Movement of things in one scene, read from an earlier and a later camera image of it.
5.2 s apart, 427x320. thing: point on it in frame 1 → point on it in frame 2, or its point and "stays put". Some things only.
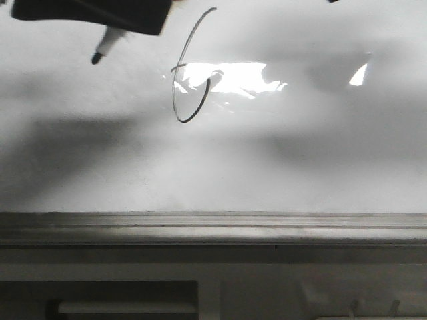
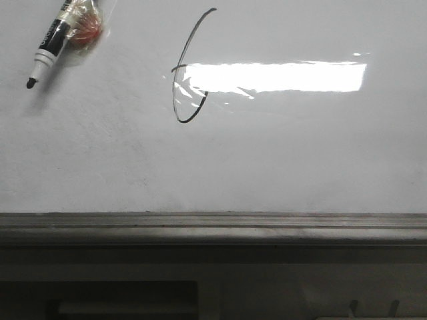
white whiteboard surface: (237, 107) stays put
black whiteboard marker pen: (110, 37) → (52, 43)
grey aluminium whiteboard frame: (215, 228) stays put
